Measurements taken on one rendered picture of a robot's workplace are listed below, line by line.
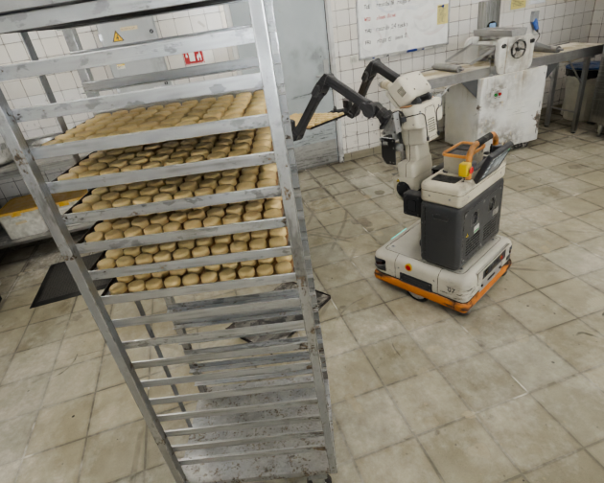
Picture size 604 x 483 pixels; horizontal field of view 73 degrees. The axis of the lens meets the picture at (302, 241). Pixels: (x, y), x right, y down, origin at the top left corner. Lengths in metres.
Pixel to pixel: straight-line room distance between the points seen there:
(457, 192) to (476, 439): 1.16
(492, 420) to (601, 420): 0.45
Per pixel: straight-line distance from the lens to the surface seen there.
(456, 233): 2.37
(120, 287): 1.36
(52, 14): 1.09
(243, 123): 1.01
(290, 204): 1.03
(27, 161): 1.18
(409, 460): 2.02
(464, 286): 2.48
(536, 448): 2.15
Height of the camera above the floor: 1.71
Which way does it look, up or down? 29 degrees down
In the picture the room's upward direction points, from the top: 9 degrees counter-clockwise
